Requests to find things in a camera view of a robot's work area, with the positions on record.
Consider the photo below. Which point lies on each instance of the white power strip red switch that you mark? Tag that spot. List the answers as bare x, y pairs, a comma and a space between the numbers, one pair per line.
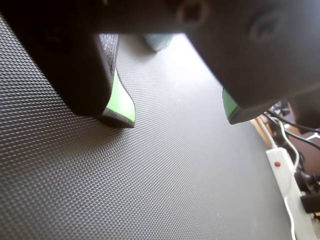
277, 172

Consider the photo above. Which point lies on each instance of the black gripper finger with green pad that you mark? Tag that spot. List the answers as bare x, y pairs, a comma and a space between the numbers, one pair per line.
82, 82

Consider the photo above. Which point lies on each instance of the large black gripper finger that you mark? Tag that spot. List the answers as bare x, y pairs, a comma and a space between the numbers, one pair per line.
257, 67

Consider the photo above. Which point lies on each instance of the white foam block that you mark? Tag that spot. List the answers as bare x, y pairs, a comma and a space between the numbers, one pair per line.
156, 42

